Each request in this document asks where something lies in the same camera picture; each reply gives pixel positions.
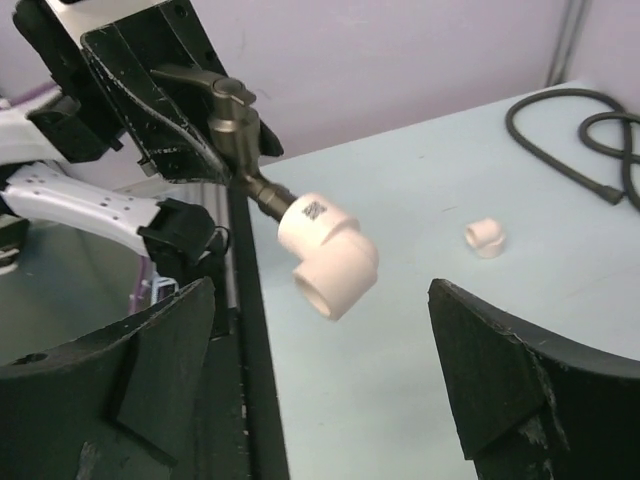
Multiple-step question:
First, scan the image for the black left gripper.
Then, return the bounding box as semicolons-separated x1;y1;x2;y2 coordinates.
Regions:
12;1;231;185

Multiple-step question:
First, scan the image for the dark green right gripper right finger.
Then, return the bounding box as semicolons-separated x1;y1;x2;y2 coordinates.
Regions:
428;279;639;479

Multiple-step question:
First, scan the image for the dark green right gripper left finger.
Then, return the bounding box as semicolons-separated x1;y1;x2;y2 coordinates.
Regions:
1;279;215;479

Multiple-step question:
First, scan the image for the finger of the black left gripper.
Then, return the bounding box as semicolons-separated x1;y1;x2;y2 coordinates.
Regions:
199;39;285;157

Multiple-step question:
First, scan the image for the brushed steel water faucet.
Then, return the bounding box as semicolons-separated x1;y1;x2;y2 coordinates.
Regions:
151;64;296;222

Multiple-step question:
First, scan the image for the white plastic pipe tee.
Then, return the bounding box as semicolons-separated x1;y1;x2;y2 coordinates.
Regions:
277;193;379;321

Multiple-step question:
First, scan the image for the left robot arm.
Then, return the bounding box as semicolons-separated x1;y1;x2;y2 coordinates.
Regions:
1;1;295;479

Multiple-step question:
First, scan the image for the white plastic pipe coupling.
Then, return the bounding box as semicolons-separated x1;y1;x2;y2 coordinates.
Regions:
464;218;506;259

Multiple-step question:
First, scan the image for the left aluminium frame post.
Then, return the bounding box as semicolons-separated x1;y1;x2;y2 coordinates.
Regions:
544;0;592;87

